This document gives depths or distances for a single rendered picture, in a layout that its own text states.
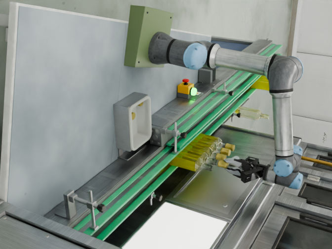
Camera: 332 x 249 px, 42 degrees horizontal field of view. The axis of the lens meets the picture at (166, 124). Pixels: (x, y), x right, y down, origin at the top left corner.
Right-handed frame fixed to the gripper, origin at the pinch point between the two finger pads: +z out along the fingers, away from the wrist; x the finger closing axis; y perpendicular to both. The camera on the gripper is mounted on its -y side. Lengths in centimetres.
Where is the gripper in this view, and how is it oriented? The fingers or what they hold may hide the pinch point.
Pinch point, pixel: (225, 164)
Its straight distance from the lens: 212.4
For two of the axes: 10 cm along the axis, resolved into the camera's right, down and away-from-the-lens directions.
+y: 4.9, -3.9, 7.8
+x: -0.1, -9.0, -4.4
